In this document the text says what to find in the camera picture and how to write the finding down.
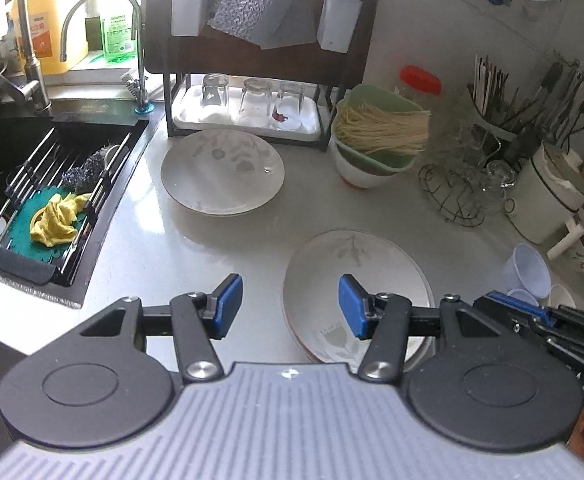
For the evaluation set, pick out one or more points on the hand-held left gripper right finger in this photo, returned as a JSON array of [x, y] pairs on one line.
[[354, 305]]

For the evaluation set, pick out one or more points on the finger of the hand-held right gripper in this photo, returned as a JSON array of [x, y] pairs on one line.
[[521, 306]]

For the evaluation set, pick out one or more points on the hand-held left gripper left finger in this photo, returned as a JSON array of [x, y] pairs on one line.
[[226, 305]]

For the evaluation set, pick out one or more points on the small white bowl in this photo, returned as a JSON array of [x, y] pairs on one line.
[[561, 297]]

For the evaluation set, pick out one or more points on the oval leaf-print plate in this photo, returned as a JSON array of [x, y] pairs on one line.
[[366, 265]]

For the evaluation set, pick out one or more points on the translucent plastic cup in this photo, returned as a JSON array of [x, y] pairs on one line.
[[526, 267], [521, 296]]

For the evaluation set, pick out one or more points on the white electric pot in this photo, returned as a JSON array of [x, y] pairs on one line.
[[541, 195]]

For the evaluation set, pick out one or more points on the round leaf-print plate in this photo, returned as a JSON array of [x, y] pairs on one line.
[[222, 180]]

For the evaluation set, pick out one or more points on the white bowl under colander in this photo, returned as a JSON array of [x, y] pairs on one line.
[[361, 175]]

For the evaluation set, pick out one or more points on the small clear glass cup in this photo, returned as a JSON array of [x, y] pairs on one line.
[[500, 175]]

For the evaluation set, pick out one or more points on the roll-up sink rack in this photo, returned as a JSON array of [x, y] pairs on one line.
[[102, 180]]

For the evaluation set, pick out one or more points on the white drip tray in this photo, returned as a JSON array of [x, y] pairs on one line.
[[237, 129]]

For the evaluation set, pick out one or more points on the dry noodles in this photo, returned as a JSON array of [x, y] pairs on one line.
[[381, 130]]

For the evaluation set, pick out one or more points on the green white chopstick holder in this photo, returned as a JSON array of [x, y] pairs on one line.
[[496, 127]]

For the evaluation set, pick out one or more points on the yellow dishcloth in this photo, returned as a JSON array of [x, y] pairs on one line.
[[54, 220]]

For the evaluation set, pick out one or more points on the steel wool scrubber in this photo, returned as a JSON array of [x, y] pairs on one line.
[[87, 170]]

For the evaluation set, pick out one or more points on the clear drinking glass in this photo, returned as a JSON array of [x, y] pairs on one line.
[[215, 95], [255, 100], [289, 102]]

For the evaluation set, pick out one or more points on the green colander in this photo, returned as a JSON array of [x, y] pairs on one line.
[[371, 95]]

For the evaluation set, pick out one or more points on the green silicone mat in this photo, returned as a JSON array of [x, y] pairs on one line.
[[24, 220]]

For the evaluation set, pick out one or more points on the bundle of chopsticks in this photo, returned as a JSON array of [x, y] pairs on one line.
[[489, 85]]

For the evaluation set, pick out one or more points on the red-lidded clear jar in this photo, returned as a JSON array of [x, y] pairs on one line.
[[419, 80]]

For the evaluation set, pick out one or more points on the white brush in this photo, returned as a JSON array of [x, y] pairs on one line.
[[133, 84]]

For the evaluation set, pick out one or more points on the gooseneck steel faucet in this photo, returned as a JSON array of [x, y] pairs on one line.
[[139, 60]]

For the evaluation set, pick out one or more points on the black sink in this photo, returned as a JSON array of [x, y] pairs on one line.
[[2, 145]]

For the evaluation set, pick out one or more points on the white utensil holder box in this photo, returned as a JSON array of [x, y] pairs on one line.
[[188, 5], [339, 22]]

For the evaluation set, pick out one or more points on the green dish soap bottle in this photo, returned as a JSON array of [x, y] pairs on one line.
[[118, 35]]

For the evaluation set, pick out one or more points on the grey textured cloth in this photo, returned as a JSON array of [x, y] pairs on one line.
[[252, 10]]

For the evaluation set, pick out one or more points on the yellow detergent jug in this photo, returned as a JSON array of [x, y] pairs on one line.
[[57, 25]]

